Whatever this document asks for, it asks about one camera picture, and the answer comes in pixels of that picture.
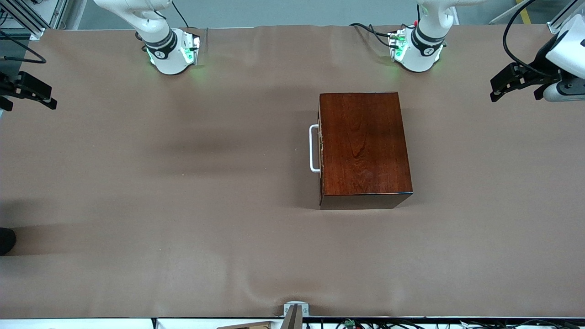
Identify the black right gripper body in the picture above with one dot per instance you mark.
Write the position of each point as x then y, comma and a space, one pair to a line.
5, 86

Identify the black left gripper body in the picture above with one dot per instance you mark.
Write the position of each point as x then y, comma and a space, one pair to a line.
540, 61

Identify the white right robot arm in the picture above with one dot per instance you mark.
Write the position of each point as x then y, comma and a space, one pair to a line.
167, 59

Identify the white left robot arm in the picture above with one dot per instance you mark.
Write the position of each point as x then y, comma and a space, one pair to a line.
422, 55

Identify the black round object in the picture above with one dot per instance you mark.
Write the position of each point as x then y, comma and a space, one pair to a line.
5, 241

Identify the dark red wooden cabinet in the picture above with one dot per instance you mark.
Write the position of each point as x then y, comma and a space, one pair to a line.
365, 146

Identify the brown table cover sheet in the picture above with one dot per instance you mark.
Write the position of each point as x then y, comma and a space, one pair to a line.
183, 205

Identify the aluminium frame profile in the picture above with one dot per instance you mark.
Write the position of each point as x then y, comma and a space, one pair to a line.
564, 16
27, 20

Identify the grey metal clamp bracket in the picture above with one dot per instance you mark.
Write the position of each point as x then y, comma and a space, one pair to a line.
296, 308

